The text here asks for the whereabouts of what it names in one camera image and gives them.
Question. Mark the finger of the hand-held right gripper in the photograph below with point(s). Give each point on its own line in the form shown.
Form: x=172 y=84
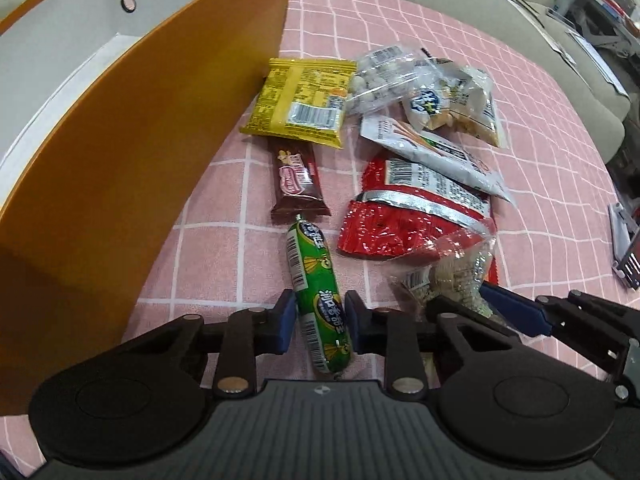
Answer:
x=442 y=304
x=515 y=310

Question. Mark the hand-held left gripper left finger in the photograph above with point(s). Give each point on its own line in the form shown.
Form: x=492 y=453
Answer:
x=285 y=325

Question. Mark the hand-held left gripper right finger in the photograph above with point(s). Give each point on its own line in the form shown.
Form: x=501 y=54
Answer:
x=356 y=322

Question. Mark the green sausage stick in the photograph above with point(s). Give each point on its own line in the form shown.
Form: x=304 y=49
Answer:
x=312 y=270

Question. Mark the red snack packet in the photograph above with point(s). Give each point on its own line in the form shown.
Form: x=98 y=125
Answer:
x=390 y=230

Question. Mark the white stick snack packet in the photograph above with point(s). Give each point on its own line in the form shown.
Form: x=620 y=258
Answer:
x=440 y=155

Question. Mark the orange storage box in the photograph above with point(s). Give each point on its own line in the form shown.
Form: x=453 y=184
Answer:
x=125 y=160

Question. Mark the smartphone with lit screen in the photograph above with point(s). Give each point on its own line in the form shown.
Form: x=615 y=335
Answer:
x=631 y=260

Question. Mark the brown chocolate bar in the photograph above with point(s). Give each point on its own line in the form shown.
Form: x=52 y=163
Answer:
x=297 y=180

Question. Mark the pink checked tablecloth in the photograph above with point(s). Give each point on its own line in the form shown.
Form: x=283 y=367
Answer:
x=525 y=135

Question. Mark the clear packet with blue logo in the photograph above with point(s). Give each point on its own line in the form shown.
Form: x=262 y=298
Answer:
x=430 y=102

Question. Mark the yellow snack packet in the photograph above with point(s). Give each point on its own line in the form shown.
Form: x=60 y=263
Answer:
x=285 y=95

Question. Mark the clear packet of white balls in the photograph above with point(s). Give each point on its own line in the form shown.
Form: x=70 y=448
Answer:
x=375 y=80

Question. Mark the stack of white papers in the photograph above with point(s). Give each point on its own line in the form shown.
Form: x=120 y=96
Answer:
x=597 y=62

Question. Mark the dark-edged booklet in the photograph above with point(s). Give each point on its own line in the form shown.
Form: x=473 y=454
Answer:
x=515 y=0

